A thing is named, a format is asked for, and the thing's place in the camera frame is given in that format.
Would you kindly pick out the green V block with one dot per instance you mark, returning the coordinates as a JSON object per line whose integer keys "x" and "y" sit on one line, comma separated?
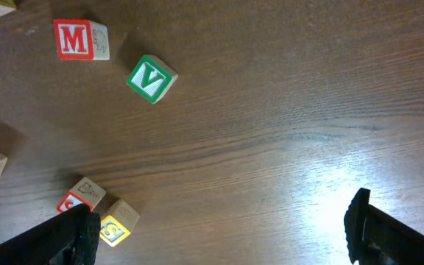
{"x": 151, "y": 78}

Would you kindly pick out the yellow block lower right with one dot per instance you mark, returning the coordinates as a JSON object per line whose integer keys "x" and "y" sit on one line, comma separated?
{"x": 118, "y": 222}

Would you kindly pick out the red 3 block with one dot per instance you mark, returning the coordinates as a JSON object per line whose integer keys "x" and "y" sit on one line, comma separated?
{"x": 84, "y": 192}

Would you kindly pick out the red M block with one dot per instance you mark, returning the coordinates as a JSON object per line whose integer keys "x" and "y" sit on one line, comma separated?
{"x": 80, "y": 39}

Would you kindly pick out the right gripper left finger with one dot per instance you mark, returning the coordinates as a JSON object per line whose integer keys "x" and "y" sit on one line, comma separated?
{"x": 70, "y": 238}

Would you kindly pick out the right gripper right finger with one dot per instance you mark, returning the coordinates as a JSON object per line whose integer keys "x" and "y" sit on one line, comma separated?
{"x": 375, "y": 237}

